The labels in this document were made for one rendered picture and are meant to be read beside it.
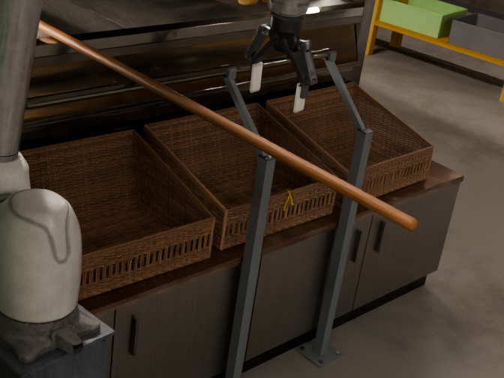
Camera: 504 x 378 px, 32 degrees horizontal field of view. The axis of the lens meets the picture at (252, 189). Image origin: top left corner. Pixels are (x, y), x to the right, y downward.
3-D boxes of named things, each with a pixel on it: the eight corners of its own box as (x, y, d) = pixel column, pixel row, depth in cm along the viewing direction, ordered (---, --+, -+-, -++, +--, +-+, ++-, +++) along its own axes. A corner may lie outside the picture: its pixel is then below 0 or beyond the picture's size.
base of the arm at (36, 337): (36, 376, 156) (37, 351, 153) (-32, 319, 168) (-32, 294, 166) (115, 339, 168) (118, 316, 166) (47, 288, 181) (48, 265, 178)
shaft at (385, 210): (418, 231, 189) (421, 219, 188) (409, 234, 187) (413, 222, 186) (10, 10, 293) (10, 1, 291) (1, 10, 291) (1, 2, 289)
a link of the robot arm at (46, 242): (23, 334, 157) (25, 228, 147) (-29, 288, 167) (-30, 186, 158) (97, 306, 168) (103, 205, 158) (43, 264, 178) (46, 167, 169)
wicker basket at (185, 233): (-19, 234, 277) (-20, 155, 265) (128, 197, 313) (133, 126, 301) (61, 309, 247) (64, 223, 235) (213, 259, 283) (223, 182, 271)
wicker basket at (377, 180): (253, 162, 356) (262, 99, 344) (341, 137, 393) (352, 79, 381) (343, 211, 326) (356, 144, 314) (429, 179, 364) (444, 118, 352)
